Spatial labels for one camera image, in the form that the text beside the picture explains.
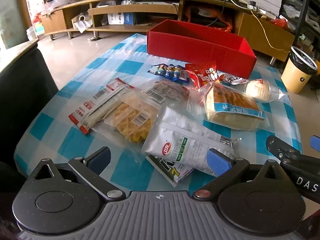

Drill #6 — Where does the red white long packet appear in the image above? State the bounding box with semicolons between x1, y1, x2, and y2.
68;78;134;135

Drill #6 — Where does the silver snack packet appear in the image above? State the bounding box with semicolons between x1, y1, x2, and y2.
142;106;241;177

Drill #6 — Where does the milk cake bread pack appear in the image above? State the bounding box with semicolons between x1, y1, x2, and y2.
199;82;270;132

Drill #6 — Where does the yellow waffle snack bag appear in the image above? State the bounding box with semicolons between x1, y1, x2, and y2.
93;89;161;152

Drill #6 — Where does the round bun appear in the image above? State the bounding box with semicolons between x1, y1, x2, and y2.
244;79;285;103

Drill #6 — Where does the white red small snack packet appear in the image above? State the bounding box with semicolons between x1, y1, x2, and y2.
217;70;248;86

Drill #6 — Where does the red Trolli candy bag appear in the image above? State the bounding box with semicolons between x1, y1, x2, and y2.
185;63;220;90

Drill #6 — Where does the dark meat floss bread pack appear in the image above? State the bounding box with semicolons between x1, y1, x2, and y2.
142;80;189;105

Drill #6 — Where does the blue sausage snack pack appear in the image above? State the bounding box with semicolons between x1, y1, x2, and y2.
148;63;190;83

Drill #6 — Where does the cream trash bin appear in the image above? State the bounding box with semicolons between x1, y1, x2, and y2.
281;46;318;94

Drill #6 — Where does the blue white checkered cloth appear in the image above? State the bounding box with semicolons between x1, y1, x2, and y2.
15;34;301;193

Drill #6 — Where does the black chair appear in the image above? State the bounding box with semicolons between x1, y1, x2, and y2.
1;41;58;225

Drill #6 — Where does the wooden TV stand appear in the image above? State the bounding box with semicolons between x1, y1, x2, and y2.
39;0;295;61

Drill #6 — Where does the red cardboard box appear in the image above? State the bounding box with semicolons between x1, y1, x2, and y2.
147;20;257;79

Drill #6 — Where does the black metal shelf rack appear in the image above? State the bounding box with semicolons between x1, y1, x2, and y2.
279;0;319;58

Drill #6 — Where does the orange bag in cabinet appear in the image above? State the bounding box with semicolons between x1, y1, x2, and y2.
184;6;233;33

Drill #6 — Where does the blue white box on shelf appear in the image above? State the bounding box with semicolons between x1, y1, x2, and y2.
107;12;136;25

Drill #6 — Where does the yellow cable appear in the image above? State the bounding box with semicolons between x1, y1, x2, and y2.
224;0;291;53

